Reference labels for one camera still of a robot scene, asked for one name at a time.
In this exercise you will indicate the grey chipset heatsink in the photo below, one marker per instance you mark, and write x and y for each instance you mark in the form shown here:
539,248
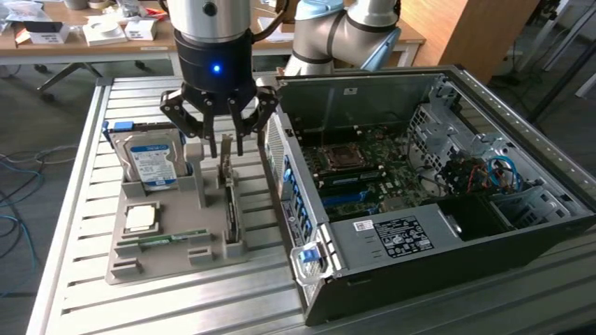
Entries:
396,205

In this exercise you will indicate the white box with black device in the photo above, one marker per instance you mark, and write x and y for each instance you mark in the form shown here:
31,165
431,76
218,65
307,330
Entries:
48,35

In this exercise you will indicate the green RAM stick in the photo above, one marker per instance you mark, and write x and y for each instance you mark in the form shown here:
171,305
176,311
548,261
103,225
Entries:
163,239

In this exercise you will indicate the small white labelled box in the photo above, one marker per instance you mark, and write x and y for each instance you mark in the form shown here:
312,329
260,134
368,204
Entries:
139,30

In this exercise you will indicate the silver CPU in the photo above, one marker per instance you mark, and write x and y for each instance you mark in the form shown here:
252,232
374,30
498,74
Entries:
139,218

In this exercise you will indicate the CPU socket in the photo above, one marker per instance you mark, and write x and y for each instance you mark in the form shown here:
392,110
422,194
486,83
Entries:
347,157

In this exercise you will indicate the low-profile graphics card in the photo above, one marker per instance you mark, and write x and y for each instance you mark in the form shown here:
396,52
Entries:
231,209

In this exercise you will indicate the blue case latch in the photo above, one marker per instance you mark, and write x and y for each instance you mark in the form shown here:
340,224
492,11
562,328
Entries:
308,254

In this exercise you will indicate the white box with tape roll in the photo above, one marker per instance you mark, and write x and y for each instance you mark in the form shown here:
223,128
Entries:
104,33

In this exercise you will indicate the hard disk with blue caddy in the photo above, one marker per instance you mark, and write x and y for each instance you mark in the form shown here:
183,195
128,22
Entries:
148,157

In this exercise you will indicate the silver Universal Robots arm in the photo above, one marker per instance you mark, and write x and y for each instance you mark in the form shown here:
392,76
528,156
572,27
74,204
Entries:
204,21

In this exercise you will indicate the grey power supply unit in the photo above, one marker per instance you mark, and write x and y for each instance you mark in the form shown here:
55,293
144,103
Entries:
363,244

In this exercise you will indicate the white paper stack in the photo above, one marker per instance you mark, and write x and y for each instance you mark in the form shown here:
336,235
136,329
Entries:
279,36

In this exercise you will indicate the blue expansion slot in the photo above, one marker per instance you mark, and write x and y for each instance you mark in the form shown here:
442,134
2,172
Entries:
344,200

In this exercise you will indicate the green motherboard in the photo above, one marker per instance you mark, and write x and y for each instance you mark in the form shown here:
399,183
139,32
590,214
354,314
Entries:
400,174

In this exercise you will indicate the wooden cabinet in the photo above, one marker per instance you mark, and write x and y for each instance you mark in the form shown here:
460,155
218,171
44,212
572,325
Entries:
466,35

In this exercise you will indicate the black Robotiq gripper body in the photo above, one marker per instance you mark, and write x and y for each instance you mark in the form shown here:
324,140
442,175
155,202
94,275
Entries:
216,80

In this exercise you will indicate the black open PC case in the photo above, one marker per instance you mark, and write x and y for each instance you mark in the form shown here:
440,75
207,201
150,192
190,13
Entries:
419,279

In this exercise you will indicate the wooden desk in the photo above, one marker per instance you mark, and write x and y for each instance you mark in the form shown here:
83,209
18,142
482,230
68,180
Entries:
70,49

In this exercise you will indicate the grey parts rack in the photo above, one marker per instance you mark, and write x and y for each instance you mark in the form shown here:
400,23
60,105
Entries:
186,216

